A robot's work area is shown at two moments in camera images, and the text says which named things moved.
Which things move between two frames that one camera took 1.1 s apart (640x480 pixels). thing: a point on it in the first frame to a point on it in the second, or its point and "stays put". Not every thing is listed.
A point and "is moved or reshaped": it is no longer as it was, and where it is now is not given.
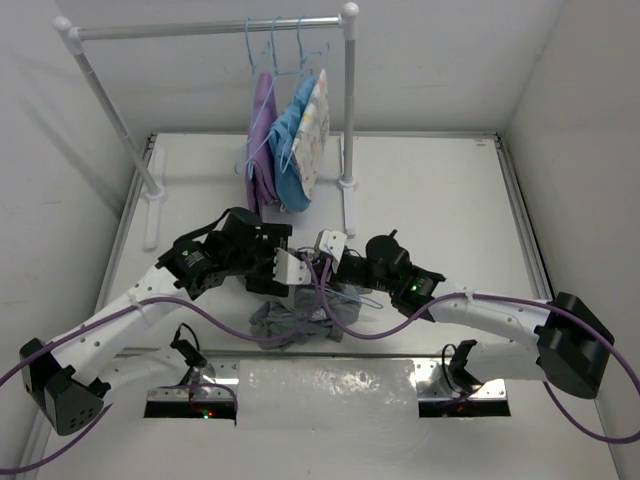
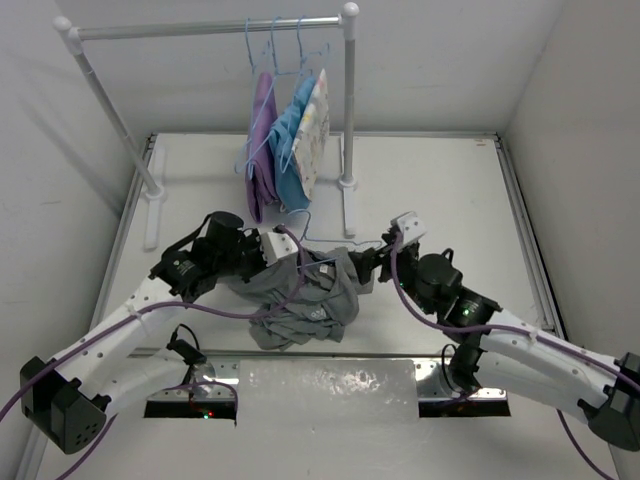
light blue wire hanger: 364,299 to 327,241
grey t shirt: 316,312 is moved or reshaped
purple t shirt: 260,184 stays put
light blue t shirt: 288,185 stays put
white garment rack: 72,36 stays put
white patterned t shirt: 311,142 stays put
